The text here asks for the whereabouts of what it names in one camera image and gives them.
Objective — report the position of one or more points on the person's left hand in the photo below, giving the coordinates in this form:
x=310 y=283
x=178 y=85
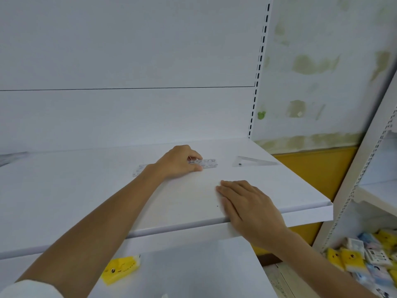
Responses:
x=175 y=161

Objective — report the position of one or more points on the person's right hand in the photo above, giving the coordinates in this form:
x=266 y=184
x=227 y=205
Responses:
x=254 y=214

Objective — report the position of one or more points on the person's left thumb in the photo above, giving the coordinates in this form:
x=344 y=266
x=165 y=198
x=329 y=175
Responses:
x=194 y=167

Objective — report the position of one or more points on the person's right thumb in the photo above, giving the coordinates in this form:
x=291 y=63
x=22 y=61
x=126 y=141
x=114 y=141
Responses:
x=231 y=214

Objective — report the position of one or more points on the clear plastic ruler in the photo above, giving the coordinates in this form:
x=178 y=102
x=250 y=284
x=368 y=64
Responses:
x=208 y=163

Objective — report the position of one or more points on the person's right forearm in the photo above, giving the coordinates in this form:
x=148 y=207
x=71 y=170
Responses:
x=316 y=266

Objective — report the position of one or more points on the person's left forearm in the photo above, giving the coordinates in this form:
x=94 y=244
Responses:
x=93 y=226

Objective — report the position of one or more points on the clear plastic set square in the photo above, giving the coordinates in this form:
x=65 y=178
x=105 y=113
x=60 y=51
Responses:
x=248 y=161

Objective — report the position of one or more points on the white lower shelf board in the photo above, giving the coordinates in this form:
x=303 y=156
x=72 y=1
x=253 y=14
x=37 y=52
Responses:
x=201 y=270

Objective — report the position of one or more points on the white shelf board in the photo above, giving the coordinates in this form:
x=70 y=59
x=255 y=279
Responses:
x=201 y=270
x=77 y=189

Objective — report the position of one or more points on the yellow duck tissue packet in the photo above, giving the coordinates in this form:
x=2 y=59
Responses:
x=119 y=270

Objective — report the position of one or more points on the white slotted shelf upright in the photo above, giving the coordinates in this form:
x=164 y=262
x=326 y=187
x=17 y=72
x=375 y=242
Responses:
x=260 y=58

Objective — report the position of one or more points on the white shelf back panel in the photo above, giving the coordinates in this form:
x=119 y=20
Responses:
x=124 y=58

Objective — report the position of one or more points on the white side shelf unit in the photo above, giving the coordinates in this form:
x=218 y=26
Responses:
x=366 y=170

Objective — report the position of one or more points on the pile of small tissue packets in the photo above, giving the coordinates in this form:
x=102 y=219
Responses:
x=369 y=260

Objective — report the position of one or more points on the white sleeve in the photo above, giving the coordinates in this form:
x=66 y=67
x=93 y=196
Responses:
x=28 y=290

